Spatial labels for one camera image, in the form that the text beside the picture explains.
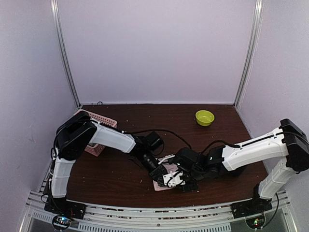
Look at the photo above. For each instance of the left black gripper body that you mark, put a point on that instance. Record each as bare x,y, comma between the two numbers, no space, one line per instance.
157,170

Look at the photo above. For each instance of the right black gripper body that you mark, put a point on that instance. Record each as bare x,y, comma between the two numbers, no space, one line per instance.
192,188

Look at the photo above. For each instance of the pink towel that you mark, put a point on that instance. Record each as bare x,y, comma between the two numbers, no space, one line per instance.
171,169

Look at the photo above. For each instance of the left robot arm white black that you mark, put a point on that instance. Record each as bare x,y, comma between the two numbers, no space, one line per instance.
81,132

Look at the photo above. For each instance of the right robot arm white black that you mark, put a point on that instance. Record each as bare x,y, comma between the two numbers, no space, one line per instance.
286,142

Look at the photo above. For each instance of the yellow-green bowl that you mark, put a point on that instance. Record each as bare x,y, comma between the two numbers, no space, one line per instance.
204,117

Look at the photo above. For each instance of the right round circuit board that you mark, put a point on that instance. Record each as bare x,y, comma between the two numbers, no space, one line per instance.
256,222

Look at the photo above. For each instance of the round circuit board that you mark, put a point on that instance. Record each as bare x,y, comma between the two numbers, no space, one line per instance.
256,222
60,222

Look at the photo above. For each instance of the left round circuit board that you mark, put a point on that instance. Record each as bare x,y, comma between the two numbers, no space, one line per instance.
60,222

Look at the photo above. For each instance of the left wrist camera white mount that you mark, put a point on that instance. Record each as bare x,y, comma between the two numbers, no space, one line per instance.
173,179

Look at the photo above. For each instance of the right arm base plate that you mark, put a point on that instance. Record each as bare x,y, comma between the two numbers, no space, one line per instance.
250,207

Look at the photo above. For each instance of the front aluminium rail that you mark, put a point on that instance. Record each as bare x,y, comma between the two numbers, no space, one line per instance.
206,218

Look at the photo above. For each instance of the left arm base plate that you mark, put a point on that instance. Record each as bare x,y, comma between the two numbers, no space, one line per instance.
68,209

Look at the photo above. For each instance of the right aluminium frame post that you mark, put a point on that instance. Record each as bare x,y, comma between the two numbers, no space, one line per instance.
257,16

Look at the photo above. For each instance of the aluminium frame post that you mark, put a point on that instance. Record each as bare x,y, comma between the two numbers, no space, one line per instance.
257,16
63,52

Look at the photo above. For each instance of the left aluminium frame post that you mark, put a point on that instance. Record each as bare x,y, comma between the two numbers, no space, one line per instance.
63,52

